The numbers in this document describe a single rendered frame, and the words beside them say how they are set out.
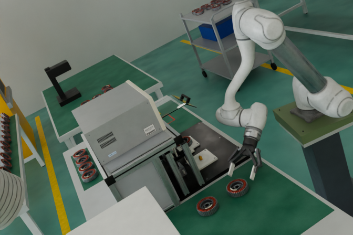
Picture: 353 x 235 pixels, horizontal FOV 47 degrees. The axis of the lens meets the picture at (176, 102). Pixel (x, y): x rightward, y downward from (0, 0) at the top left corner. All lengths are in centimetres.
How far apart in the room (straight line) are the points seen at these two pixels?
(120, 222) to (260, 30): 97
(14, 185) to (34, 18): 624
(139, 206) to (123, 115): 65
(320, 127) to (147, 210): 118
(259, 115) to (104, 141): 83
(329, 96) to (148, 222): 113
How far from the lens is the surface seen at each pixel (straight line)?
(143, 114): 209
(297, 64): 199
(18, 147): 414
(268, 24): 178
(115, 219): 156
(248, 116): 220
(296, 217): 191
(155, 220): 145
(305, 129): 233
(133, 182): 208
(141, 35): 771
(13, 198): 119
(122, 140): 211
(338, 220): 187
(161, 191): 215
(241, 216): 200
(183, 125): 293
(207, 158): 240
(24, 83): 748
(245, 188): 209
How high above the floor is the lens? 208
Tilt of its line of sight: 24 degrees down
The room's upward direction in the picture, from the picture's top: 24 degrees counter-clockwise
